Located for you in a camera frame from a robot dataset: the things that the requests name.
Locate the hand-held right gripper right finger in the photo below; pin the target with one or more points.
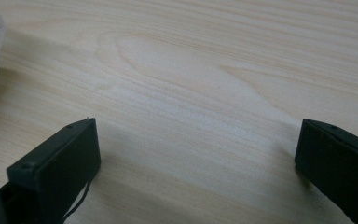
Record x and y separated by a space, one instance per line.
338 165

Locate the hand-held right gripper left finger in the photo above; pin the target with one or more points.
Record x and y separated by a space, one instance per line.
56 168

